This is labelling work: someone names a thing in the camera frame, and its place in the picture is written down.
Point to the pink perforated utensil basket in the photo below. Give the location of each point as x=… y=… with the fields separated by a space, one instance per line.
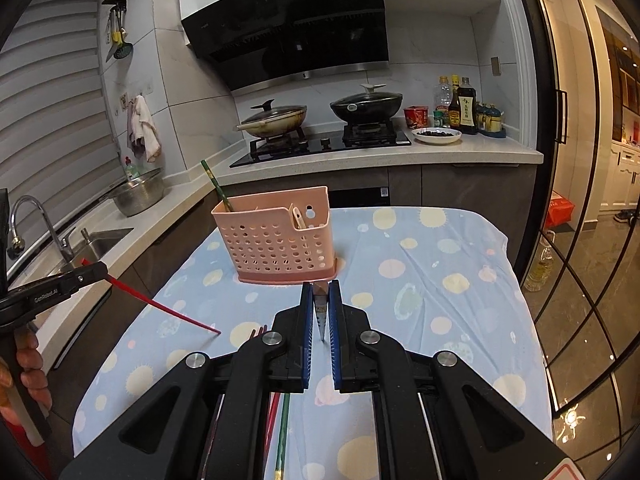
x=270 y=250

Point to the green dish soap bottle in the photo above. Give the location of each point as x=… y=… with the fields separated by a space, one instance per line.
x=131 y=169

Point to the black wall utensil rack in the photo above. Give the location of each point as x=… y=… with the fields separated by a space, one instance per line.
x=115 y=1

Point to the red instant noodle cup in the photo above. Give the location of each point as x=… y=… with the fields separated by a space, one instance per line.
x=416 y=117

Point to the black range hood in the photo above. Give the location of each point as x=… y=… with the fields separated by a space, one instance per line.
x=300 y=25

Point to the small steel knife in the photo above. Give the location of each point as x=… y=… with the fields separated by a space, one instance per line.
x=320 y=320

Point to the wall outlet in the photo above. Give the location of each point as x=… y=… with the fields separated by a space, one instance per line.
x=496 y=65

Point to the yellow capped sauce bottle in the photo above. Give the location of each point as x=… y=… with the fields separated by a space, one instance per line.
x=454 y=105

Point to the sink soap dispenser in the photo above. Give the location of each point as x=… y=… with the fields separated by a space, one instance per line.
x=85 y=236

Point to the seasoning jar set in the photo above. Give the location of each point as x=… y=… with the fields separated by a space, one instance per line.
x=491 y=120

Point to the white plate of black beans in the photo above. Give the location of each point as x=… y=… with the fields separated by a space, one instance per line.
x=436 y=135

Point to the person's left hand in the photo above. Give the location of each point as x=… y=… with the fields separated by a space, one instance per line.
x=35 y=380

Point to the person's red garment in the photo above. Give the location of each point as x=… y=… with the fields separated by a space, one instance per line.
x=20 y=450

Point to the green chopstick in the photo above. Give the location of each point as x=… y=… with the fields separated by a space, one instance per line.
x=284 y=425
x=215 y=185

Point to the black built-in appliance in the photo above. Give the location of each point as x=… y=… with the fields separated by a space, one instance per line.
x=357 y=196

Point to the steel colander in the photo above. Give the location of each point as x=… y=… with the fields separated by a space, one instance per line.
x=140 y=195

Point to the white cabinets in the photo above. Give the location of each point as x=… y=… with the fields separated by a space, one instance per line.
x=622 y=175

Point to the black framed glass door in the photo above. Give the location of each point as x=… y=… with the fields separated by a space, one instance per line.
x=590 y=310

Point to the wok with lid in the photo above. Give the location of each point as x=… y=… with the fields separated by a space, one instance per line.
x=282 y=127

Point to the small green jar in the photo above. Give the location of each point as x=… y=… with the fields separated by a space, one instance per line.
x=441 y=119

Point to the red box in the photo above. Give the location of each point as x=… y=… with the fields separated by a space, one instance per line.
x=560 y=212

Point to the white window blinds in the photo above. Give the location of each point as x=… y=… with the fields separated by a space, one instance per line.
x=50 y=110

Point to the wall hook rack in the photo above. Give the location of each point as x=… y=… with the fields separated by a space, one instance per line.
x=131 y=101

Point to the chrome faucet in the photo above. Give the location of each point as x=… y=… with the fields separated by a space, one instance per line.
x=50 y=230

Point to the clear plastic bottle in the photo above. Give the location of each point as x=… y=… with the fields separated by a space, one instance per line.
x=442 y=92

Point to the large dark sauce bottle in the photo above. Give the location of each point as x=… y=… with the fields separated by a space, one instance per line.
x=468 y=110

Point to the cooking oil bottle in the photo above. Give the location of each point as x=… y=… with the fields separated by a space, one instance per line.
x=540 y=265

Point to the black wok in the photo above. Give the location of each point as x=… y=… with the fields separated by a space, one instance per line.
x=367 y=110

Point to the steel sink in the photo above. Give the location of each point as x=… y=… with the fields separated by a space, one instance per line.
x=102 y=244

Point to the bright red chopstick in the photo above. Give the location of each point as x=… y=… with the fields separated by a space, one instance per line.
x=165 y=307

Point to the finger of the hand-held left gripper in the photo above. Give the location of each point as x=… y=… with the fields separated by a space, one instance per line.
x=85 y=274

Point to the blue dotted tablecloth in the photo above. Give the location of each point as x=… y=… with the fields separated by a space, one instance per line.
x=425 y=285

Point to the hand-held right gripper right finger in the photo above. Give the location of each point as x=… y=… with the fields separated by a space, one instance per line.
x=336 y=345

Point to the black gas stove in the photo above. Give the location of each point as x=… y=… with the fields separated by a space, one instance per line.
x=320 y=149

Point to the hanging kitchen utensils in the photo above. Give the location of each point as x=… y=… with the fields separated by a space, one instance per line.
x=120 y=40

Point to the black wok lid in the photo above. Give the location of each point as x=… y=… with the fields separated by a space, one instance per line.
x=367 y=94

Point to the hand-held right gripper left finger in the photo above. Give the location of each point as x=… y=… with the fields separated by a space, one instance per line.
x=306 y=345

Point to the glass pan lid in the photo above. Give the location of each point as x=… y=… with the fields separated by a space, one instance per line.
x=275 y=110

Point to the hanging dish cloths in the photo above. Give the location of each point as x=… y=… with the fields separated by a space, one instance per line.
x=145 y=130

